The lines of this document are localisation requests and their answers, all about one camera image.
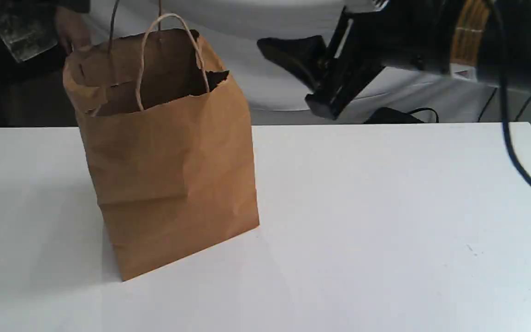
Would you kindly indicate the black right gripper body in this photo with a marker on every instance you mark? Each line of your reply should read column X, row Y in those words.
column 405, row 34

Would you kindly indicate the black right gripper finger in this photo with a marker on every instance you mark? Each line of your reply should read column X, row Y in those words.
column 305, row 59

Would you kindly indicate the brown paper bag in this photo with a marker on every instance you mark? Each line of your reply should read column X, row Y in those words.
column 168, row 140

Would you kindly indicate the person's hand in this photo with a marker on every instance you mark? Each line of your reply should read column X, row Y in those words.
column 72, row 30

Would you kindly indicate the black object behind table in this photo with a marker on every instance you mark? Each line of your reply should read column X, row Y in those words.
column 387, row 115

